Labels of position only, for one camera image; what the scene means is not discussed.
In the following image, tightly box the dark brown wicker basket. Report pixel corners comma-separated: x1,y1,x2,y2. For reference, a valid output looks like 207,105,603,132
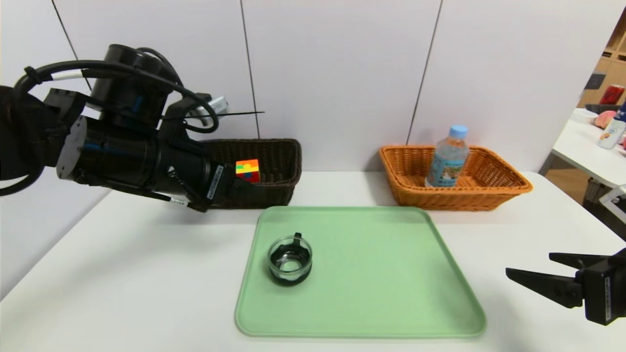
198,138,303,210

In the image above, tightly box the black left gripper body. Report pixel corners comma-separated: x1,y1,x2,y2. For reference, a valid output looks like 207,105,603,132
156,137,237,213

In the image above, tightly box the white background table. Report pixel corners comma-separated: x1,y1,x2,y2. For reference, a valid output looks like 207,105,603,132
552,109,626,192

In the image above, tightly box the clear water bottle blue cap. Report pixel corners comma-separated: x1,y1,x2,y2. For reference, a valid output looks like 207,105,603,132
425,124,470,188

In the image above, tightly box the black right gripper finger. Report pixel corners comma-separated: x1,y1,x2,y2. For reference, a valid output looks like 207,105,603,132
549,252,611,270
505,267,583,309

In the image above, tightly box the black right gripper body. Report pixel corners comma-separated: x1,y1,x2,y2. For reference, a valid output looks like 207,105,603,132
575,247,626,326

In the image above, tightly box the orange wicker basket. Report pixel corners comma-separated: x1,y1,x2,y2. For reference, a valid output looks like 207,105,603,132
380,145,534,212

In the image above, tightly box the colourful puzzle cube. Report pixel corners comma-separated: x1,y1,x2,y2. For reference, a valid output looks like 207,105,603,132
236,159,261,183

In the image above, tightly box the light green plastic tray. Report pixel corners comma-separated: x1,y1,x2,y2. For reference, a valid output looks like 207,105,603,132
235,205,488,339

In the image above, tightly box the black camera cable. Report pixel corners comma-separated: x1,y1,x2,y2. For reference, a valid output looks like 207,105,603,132
0,46,220,196

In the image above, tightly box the white bottle with orange print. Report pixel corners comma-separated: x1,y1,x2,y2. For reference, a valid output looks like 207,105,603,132
597,101,626,150

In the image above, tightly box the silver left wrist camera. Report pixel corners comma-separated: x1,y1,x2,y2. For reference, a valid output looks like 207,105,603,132
198,95,229,118

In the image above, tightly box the red drink can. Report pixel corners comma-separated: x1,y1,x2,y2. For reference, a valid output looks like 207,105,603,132
600,85,626,106

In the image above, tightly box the grey woven bin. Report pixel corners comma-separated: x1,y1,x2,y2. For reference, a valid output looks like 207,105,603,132
582,178,614,206

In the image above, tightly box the wooden shelf unit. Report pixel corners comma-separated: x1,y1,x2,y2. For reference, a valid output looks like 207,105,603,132
577,7,626,109

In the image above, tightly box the pink peach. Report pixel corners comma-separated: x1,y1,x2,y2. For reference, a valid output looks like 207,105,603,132
594,110,618,131

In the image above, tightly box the glass cup with black holder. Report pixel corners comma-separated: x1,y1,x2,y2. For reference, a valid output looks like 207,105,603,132
268,233,313,287

